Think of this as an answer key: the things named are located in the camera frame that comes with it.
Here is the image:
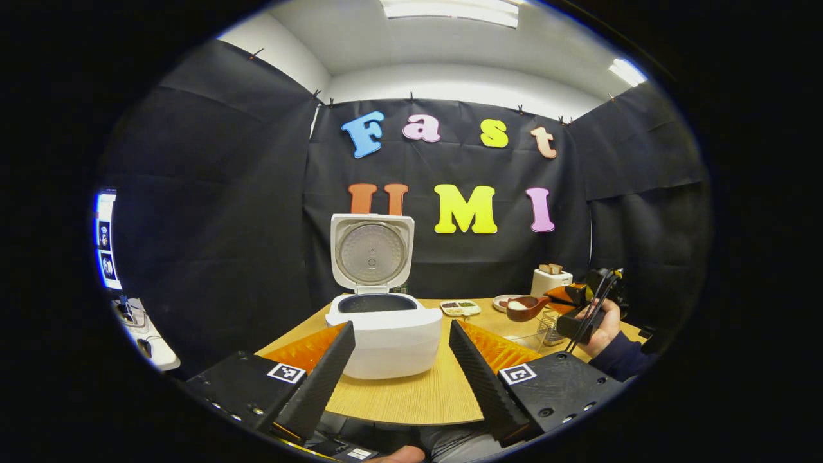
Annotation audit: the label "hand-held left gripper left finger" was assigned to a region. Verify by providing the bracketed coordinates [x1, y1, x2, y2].
[183, 320, 356, 443]

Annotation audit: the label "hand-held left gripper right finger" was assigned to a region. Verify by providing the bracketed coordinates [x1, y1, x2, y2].
[448, 319, 628, 448]

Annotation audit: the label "metal wire chopstick holder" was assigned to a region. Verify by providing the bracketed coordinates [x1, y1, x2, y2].
[537, 309, 566, 347]

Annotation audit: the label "wooden spoon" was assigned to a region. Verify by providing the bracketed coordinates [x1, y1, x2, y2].
[506, 295, 555, 323]

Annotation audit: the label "clear box of rice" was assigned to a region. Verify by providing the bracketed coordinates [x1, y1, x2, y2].
[495, 330, 547, 353]

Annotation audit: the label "white rice cooker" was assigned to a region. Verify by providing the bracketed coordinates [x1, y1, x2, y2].
[325, 213, 443, 380]

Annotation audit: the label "white toaster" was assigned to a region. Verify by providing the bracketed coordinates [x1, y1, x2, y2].
[531, 267, 574, 298]

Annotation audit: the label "person's trousers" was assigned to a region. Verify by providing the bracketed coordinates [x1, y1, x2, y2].
[315, 412, 509, 462]

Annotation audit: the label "white side desk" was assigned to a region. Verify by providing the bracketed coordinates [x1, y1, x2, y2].
[113, 296, 181, 372]

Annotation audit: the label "black backdrop cloth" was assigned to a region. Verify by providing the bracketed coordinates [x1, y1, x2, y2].
[96, 39, 711, 380]

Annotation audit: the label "small ceiling light panel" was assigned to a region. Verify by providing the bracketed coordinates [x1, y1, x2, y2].
[608, 58, 648, 87]

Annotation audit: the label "computer monitor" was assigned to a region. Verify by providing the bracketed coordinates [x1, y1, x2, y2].
[95, 188, 123, 291]

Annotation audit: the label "large ceiling light panel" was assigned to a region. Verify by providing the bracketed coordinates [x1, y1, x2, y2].
[379, 0, 520, 28]

